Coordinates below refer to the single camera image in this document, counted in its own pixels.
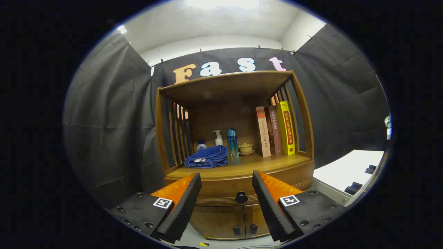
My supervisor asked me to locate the blue folded towel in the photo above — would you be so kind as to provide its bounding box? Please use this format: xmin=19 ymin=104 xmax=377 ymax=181
xmin=184 ymin=145 xmax=229 ymax=169

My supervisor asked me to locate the yellow book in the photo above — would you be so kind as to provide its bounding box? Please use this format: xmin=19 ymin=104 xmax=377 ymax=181
xmin=276 ymin=101 xmax=296 ymax=156

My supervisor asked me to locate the wooden countertop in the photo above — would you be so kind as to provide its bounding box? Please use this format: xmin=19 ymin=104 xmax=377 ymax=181
xmin=168 ymin=152 xmax=312 ymax=180

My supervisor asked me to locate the tall blue glass bottle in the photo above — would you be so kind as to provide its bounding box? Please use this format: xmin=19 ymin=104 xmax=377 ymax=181
xmin=227 ymin=129 xmax=239 ymax=158

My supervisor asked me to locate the brown book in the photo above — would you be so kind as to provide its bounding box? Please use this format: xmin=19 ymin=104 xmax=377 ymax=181
xmin=268 ymin=105 xmax=283 ymax=155

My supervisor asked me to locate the beige lidded teacup with saucer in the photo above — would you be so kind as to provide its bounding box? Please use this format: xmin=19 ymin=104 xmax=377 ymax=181
xmin=238 ymin=142 xmax=255 ymax=156

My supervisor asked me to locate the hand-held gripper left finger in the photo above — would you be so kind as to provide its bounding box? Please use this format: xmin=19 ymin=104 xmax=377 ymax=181
xmin=106 ymin=173 xmax=202 ymax=244

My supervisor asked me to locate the white table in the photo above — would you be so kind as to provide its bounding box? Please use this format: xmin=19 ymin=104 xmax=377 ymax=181
xmin=313 ymin=149 xmax=385 ymax=206

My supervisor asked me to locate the black backdrop cloth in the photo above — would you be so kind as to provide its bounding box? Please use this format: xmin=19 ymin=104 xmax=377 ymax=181
xmin=63 ymin=24 xmax=390 ymax=210

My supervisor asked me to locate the beige book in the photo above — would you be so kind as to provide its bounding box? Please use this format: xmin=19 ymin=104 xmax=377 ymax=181
xmin=255 ymin=106 xmax=271 ymax=157

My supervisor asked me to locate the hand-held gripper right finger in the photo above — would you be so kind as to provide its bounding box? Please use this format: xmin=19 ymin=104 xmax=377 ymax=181
xmin=252 ymin=170 xmax=346 ymax=242

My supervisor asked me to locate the wooden cabinet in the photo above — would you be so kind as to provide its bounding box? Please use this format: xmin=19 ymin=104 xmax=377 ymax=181
xmin=155 ymin=70 xmax=315 ymax=241

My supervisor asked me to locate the wooden cabinet door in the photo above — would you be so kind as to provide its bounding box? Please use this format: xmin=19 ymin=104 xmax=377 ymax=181
xmin=244 ymin=203 xmax=270 ymax=238
xmin=189 ymin=205 xmax=246 ymax=240

